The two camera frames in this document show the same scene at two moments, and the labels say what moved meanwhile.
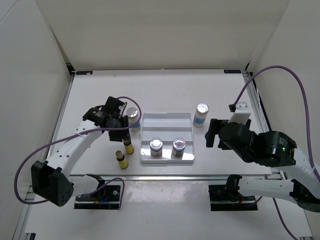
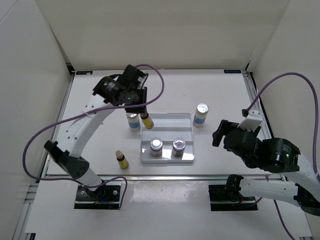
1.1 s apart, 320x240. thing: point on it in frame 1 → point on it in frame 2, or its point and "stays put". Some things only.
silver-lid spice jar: (156, 147) stays put
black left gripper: (123, 134) → (142, 91)
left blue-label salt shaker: (132, 113) stays put
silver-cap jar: (178, 146) stays put
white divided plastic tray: (167, 126) stays put
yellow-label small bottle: (129, 147) → (147, 121)
